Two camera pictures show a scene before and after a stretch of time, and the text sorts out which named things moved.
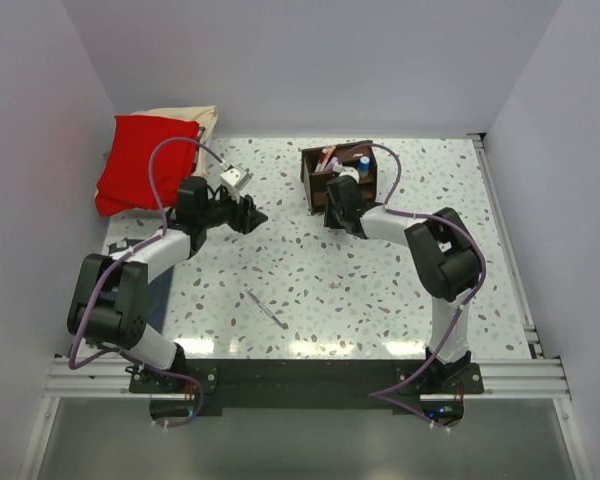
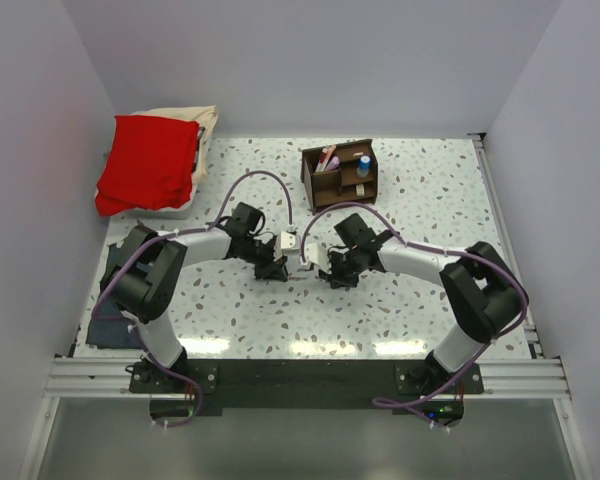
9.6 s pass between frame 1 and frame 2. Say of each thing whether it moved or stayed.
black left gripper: moved
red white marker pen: stayed
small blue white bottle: stayed
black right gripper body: moved
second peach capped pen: stayed
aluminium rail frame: stayed
